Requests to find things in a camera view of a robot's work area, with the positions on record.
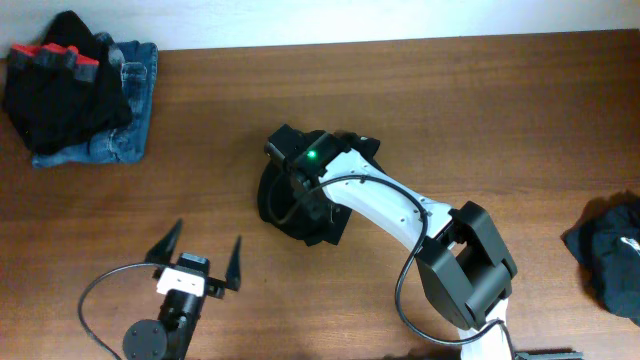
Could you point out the dark garment with white logo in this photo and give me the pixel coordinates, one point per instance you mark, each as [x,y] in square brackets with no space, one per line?
[608,247]

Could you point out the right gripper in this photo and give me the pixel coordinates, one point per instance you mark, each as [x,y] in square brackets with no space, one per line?
[314,204]

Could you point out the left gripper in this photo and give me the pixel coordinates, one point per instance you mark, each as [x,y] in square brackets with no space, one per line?
[216,288]

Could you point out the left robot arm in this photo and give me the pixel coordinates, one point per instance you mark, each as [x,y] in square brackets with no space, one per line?
[169,335]

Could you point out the folded blue denim jeans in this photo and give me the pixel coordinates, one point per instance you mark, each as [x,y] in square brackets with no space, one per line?
[137,65]

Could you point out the black garment with red trim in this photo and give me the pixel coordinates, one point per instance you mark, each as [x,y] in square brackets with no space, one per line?
[67,89]

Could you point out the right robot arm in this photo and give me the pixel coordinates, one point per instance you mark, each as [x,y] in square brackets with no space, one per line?
[316,180]

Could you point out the black t-shirt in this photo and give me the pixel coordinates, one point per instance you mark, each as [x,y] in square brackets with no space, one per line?
[291,150]

